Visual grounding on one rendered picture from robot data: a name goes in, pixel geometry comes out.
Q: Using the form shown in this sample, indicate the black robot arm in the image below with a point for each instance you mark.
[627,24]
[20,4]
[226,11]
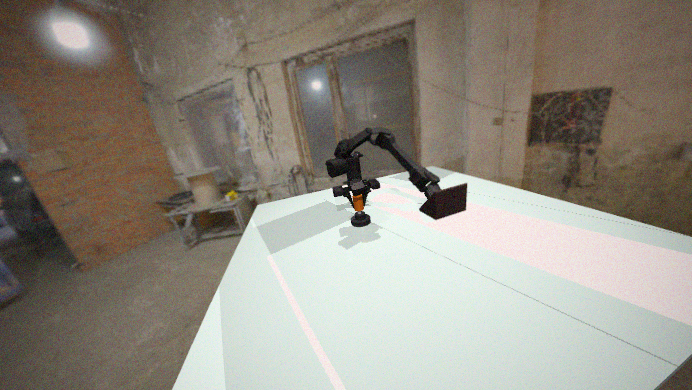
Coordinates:
[419,176]

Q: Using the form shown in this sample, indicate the orange cylinder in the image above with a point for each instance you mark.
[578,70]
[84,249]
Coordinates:
[358,203]

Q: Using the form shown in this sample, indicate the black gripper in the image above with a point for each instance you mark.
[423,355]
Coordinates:
[339,191]

